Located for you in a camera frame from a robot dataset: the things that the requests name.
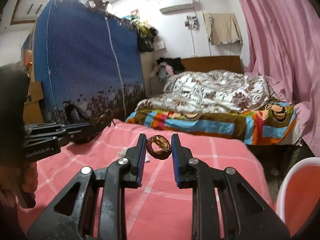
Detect brown dried peel ring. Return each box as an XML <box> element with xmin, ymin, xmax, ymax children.
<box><xmin>145</xmin><ymin>134</ymin><xmax>172</xmax><ymax>160</ymax></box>

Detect wooden headboard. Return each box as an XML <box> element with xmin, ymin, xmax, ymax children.
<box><xmin>181</xmin><ymin>55</ymin><xmax>244</xmax><ymax>74</ymax></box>

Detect pink checked bed sheet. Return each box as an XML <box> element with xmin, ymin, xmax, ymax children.
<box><xmin>18</xmin><ymin>120</ymin><xmax>271</xmax><ymax>239</ymax></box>

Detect items on wardrobe top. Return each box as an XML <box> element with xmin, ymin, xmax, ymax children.
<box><xmin>86</xmin><ymin>0</ymin><xmax>158</xmax><ymax>52</ymax></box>

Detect beige hanging towel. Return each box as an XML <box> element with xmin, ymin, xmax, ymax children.
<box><xmin>203</xmin><ymin>13</ymin><xmax>242</xmax><ymax>46</ymax></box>

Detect colourful striped blanket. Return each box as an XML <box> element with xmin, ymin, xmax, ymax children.
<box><xmin>126</xmin><ymin>102</ymin><xmax>300</xmax><ymax>146</ymax></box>

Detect orange bucket with white rim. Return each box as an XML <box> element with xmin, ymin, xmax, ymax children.
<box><xmin>274</xmin><ymin>157</ymin><xmax>319</xmax><ymax>236</ymax></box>

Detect floral white brown duvet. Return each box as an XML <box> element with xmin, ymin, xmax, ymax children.
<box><xmin>136</xmin><ymin>70</ymin><xmax>273</xmax><ymax>114</ymax></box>

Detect blue fabric wardrobe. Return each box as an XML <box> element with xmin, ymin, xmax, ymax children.
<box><xmin>21</xmin><ymin>0</ymin><xmax>145</xmax><ymax>124</ymax></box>

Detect pink curtain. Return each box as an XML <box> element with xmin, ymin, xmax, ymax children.
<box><xmin>239</xmin><ymin>0</ymin><xmax>319</xmax><ymax>156</ymax></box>

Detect wall hook ornament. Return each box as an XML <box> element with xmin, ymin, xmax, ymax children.
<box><xmin>184</xmin><ymin>16</ymin><xmax>200</xmax><ymax>31</ymax></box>

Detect blue snack wrapper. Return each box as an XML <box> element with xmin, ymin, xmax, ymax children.
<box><xmin>118</xmin><ymin>148</ymin><xmax>127</xmax><ymax>159</ymax></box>

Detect pile of clothes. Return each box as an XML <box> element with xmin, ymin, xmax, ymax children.
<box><xmin>149</xmin><ymin>57</ymin><xmax>185</xmax><ymax>80</ymax></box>

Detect white air conditioner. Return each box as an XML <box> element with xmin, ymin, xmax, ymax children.
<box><xmin>159</xmin><ymin>0</ymin><xmax>194</xmax><ymax>14</ymax></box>

